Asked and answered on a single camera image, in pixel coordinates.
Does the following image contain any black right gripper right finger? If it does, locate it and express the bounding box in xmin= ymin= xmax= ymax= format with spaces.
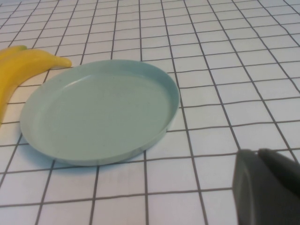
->
xmin=258 ymin=148 xmax=300 ymax=196

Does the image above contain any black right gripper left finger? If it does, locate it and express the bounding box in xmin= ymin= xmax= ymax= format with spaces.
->
xmin=231 ymin=149 xmax=300 ymax=225

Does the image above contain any yellow banana with green tip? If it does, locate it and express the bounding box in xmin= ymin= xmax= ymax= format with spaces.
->
xmin=0 ymin=45 xmax=28 ymax=59

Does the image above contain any pale green round plate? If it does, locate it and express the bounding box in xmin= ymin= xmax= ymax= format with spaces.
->
xmin=20 ymin=60 xmax=180 ymax=166

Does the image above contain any white grid tablecloth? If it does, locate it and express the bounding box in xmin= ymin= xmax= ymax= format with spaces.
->
xmin=0 ymin=0 xmax=300 ymax=225

